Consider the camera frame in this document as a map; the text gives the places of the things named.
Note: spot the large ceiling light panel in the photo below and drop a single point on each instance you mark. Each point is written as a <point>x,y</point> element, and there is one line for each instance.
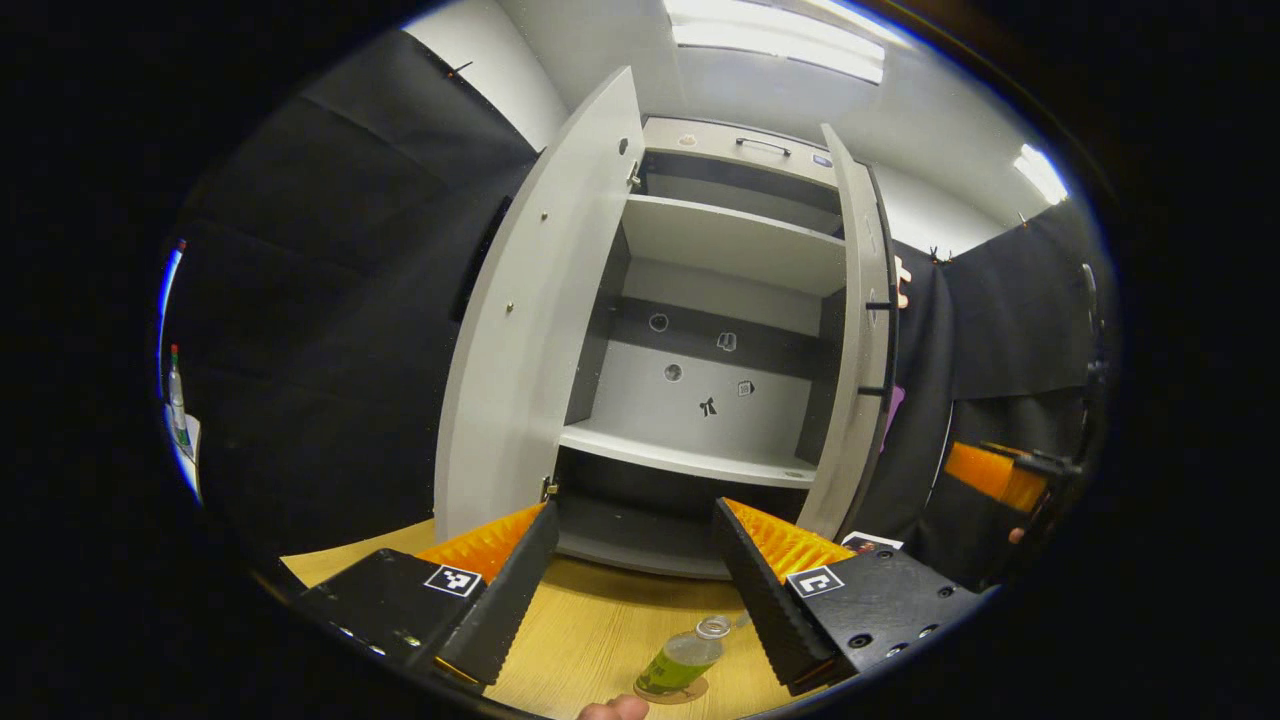
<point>780,40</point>

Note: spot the small ceiling light panel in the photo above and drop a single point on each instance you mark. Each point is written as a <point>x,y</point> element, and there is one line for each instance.
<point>1040,172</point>

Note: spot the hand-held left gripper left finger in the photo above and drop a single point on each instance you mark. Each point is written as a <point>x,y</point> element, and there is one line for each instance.
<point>505,610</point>

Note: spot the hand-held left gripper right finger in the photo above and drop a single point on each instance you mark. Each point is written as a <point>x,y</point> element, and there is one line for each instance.
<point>765,600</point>

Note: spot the white book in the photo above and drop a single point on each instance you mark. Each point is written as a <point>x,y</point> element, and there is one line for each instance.
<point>868,543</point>

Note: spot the round wooden coaster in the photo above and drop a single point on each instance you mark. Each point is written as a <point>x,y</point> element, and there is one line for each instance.
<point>685,698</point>

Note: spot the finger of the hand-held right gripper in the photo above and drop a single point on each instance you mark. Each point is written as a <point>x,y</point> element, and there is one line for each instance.
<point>990,472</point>

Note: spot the grey cabinet door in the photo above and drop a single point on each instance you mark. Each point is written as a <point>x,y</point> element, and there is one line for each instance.
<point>850,400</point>
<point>530,330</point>

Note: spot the small bottle red cap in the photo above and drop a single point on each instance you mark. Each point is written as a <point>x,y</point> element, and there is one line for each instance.
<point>177,400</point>

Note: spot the grey cabinet drawer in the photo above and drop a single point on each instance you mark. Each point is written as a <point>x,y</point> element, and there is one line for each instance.
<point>700,140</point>

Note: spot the grey cabinet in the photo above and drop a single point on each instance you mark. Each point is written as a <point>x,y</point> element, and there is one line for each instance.
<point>730,240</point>

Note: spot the green label plastic bottle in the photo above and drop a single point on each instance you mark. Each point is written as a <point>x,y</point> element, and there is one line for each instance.
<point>680,660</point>

